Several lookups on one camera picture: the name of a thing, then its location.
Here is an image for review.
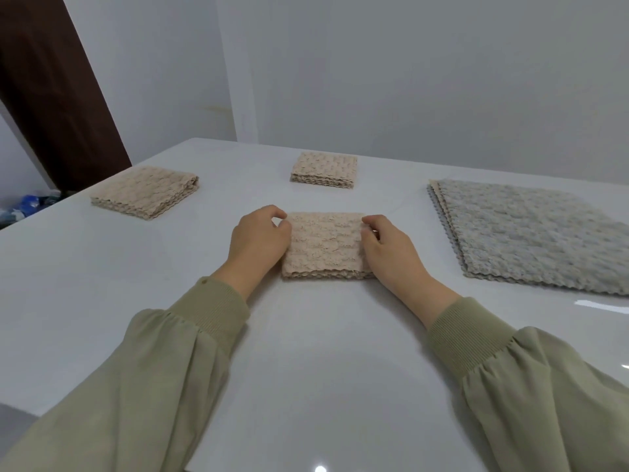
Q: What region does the flat beige textured cloth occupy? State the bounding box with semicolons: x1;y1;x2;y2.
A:
429;180;485;281

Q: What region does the dark brown wooden door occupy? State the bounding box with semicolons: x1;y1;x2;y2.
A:
0;0;132;193

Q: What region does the person's left forearm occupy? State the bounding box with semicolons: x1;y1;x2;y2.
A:
0;276;251;472

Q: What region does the person's left hand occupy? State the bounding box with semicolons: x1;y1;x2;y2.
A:
212;205;294;296

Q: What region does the person's right forearm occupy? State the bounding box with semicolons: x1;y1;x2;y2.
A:
425;297;629;472

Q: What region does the pile of blue plastic items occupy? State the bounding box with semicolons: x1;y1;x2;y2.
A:
0;190;64;230

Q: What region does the beige textured cloth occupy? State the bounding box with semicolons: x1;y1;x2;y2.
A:
429;180;485;281
281;212;376;281
90;166;200;221
289;152;358;190

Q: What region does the person's right hand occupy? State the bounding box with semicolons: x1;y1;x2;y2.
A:
361;214;461;330

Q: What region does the flat grey textured cloth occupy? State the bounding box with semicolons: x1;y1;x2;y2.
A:
428;179;629;296

